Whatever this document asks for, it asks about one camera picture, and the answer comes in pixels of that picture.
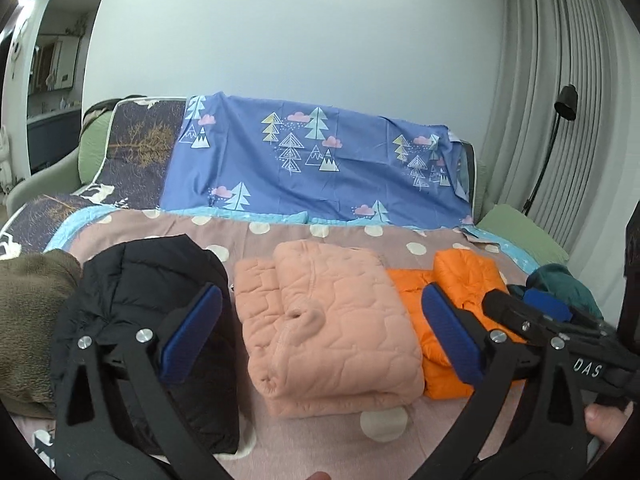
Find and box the black puffer jacket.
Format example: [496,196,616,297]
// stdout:
[50,235,240,454]

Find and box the grey curtain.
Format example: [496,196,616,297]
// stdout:
[480,0,639,320]

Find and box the pink polka-dot bedspread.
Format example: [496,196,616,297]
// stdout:
[4,206,542,480]

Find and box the person's right hand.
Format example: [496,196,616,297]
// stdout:
[585,403,634,448]

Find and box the blue tree-print sheet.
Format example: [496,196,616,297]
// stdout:
[160,92,472,230]

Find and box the dark tree-print cushion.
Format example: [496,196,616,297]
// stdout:
[1,96,186,259]

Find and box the green pillow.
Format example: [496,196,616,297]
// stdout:
[476,204,570,266]

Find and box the pink quilted jacket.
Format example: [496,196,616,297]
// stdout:
[233,240,424,418]

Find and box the olive brown fleece garment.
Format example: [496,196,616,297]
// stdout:
[1,249,81,419]

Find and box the dark green garment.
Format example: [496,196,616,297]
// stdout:
[506,263,603,320]

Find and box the black floor lamp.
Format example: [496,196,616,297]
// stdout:
[522,84,578,216]

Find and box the orange puffer jacket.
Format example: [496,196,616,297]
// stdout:
[387,248,522,401]

